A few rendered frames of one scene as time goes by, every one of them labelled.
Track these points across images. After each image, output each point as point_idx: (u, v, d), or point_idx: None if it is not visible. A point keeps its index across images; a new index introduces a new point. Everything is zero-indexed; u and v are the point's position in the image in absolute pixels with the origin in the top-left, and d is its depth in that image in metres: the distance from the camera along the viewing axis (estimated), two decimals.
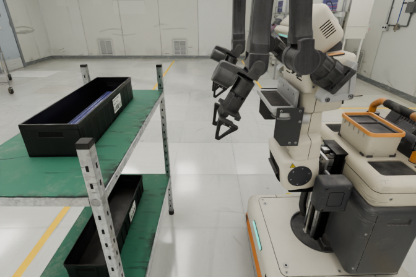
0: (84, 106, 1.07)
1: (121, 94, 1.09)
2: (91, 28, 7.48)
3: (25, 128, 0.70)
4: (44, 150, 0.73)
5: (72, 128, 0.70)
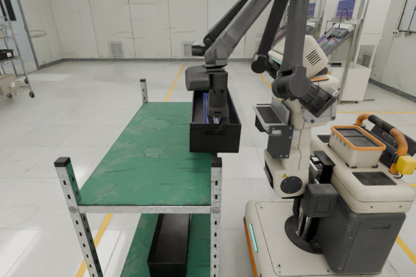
0: (194, 106, 1.16)
1: (226, 96, 1.18)
2: (102, 31, 7.60)
3: (195, 126, 0.79)
4: (205, 146, 0.82)
5: (236, 127, 0.79)
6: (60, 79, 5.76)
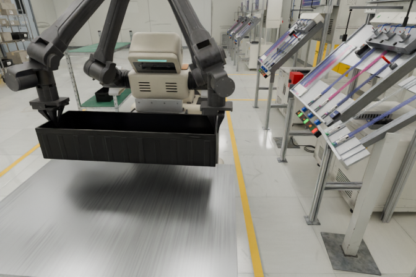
0: (98, 154, 0.77)
1: (109, 122, 0.91)
2: (95, 24, 9.34)
3: (216, 135, 0.73)
4: (216, 152, 0.79)
5: None
6: None
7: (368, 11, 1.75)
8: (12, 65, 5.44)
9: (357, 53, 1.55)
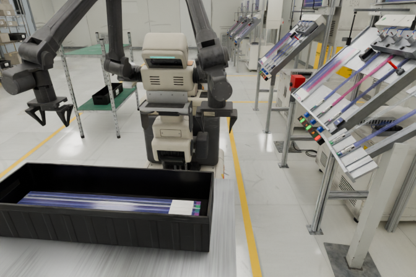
0: (58, 232, 0.60)
1: (77, 177, 0.73)
2: (94, 25, 9.28)
3: (210, 214, 0.55)
4: (210, 227, 0.61)
5: (213, 178, 0.67)
6: (60, 59, 7.44)
7: (372, 13, 1.69)
8: (10, 66, 5.38)
9: (361, 57, 1.50)
